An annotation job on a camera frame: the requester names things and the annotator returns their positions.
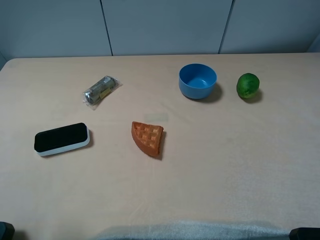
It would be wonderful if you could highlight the black object bottom left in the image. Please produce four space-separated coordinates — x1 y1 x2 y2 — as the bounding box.
0 221 15 240

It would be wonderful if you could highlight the grey cloth at bottom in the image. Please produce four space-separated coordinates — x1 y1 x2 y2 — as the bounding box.
94 221 290 240

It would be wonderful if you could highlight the blue plastic bowl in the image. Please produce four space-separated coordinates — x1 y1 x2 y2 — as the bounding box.
178 63 218 100

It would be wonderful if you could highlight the plastic wrapped snack roll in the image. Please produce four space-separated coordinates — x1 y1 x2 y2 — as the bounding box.
82 76 123 110

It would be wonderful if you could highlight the black object bottom right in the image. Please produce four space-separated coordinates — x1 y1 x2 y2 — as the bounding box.
289 227 320 240

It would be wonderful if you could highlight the green lime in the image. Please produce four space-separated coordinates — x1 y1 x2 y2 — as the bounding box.
236 73 260 99

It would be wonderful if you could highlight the black and white eraser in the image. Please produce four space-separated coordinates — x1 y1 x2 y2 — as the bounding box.
34 122 91 157

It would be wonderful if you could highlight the black object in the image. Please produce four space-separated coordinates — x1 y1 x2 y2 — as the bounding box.
289 227 320 240
0 221 15 240

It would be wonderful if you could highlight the orange waffle wedge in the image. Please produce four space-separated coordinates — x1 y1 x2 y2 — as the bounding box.
131 121 164 158

